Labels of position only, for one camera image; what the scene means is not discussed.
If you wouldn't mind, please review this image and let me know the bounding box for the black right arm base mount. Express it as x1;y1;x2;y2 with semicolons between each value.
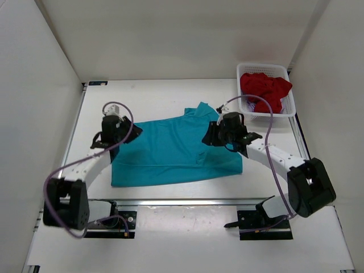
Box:
224;210;293;241

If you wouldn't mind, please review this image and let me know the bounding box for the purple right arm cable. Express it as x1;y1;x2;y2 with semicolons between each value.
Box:
217;94;296;233

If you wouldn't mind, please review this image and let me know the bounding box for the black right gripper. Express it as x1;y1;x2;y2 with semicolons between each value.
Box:
202;122;235;147

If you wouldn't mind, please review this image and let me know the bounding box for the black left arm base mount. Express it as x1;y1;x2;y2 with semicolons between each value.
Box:
84;205;137;239

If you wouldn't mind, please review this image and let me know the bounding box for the teal polo shirt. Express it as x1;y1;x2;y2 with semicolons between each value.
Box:
111;102;243;188

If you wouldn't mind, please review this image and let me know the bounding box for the lilac garment in basket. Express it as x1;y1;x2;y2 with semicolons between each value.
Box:
246;100;256;112

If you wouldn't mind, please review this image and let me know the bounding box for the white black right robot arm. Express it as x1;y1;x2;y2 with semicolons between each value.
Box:
202;112;336;228

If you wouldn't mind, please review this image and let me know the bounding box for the aluminium table edge rail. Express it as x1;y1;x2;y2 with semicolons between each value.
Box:
116;198;263;206

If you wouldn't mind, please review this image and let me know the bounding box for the red t shirt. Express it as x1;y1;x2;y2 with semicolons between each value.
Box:
239;73;292;114

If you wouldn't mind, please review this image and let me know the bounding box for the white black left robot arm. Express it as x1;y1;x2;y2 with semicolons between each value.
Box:
43;114;143;231

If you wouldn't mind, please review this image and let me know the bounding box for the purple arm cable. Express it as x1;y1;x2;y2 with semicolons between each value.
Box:
42;101;134;239
217;94;296;233

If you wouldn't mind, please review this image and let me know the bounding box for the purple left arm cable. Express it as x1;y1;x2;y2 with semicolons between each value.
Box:
42;101;134;239

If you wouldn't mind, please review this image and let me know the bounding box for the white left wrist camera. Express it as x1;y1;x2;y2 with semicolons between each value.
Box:
104;104;120;117

